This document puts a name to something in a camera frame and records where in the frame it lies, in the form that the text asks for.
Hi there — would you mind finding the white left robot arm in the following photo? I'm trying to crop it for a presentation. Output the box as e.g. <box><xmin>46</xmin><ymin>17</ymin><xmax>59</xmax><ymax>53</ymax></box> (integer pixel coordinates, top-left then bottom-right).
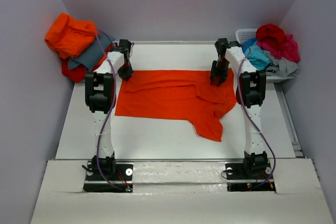
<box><xmin>85</xmin><ymin>39</ymin><xmax>134</xmax><ymax>179</ymax></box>

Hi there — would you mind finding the magenta shirt in basket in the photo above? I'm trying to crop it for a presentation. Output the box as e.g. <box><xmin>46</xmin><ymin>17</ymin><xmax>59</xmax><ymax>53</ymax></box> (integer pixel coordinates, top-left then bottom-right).
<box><xmin>257</xmin><ymin>34</ymin><xmax>301</xmax><ymax>63</ymax></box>

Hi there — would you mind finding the red folded shirt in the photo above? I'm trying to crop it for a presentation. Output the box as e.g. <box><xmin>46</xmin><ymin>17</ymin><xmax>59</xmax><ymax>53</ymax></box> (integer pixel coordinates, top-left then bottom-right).
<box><xmin>57</xmin><ymin>50</ymin><xmax>106</xmax><ymax>83</ymax></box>

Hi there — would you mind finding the white plastic laundry basket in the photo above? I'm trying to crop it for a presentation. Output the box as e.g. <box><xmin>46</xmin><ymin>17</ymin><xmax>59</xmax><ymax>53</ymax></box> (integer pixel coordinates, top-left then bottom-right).
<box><xmin>235</xmin><ymin>28</ymin><xmax>295</xmax><ymax>83</ymax></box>

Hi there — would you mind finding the teal shirt in basket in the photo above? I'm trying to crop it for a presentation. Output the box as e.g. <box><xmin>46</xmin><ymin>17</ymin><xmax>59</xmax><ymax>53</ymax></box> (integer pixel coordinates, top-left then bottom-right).
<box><xmin>242</xmin><ymin>38</ymin><xmax>271</xmax><ymax>70</ymax></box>

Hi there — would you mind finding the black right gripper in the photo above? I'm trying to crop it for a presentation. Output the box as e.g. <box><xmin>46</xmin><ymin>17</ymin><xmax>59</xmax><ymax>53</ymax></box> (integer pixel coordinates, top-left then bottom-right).
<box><xmin>211</xmin><ymin>57</ymin><xmax>230</xmax><ymax>84</ymax></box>

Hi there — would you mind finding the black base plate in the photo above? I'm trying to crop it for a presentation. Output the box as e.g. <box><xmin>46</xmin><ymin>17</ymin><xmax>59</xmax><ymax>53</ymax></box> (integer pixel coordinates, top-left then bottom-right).
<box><xmin>82</xmin><ymin>162</ymin><xmax>134</xmax><ymax>193</ymax></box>
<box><xmin>221</xmin><ymin>163</ymin><xmax>276</xmax><ymax>193</ymax></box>

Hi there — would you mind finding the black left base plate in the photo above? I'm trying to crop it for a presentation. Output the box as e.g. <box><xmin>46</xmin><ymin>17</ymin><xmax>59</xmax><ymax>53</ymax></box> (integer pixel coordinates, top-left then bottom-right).
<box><xmin>82</xmin><ymin>162</ymin><xmax>134</xmax><ymax>193</ymax></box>

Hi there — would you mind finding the grey-blue folded shirt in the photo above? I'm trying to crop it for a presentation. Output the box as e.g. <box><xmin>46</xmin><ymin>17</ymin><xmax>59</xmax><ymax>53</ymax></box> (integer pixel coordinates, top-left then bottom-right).
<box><xmin>68</xmin><ymin>33</ymin><xmax>115</xmax><ymax>71</ymax></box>

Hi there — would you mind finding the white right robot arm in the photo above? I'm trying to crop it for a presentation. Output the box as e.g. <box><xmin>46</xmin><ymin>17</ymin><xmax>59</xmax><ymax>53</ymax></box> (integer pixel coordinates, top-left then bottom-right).
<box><xmin>210</xmin><ymin>38</ymin><xmax>268</xmax><ymax>179</ymax></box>

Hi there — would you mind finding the grey shirt in basket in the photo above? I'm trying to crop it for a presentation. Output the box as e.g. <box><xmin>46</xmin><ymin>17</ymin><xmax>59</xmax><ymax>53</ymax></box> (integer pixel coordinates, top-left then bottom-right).
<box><xmin>263</xmin><ymin>50</ymin><xmax>299</xmax><ymax>78</ymax></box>

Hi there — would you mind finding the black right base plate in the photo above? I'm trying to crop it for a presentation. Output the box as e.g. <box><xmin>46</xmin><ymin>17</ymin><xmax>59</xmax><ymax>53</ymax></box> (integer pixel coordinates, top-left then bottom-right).
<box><xmin>221</xmin><ymin>163</ymin><xmax>276</xmax><ymax>193</ymax></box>

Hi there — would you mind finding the red shirt in basket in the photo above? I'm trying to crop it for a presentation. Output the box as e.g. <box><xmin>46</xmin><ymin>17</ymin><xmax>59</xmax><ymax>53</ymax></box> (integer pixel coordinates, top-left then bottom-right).
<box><xmin>256</xmin><ymin>24</ymin><xmax>286</xmax><ymax>50</ymax></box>

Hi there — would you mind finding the orange folded shirt on pile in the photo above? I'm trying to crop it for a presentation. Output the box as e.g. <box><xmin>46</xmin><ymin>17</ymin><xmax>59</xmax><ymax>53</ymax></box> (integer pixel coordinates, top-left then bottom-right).
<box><xmin>45</xmin><ymin>13</ymin><xmax>97</xmax><ymax>59</ymax></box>

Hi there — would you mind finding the orange t shirt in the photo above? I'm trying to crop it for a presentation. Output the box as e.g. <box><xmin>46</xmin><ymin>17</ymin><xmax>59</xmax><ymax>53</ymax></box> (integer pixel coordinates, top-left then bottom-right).
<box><xmin>115</xmin><ymin>69</ymin><xmax>236</xmax><ymax>142</ymax></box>

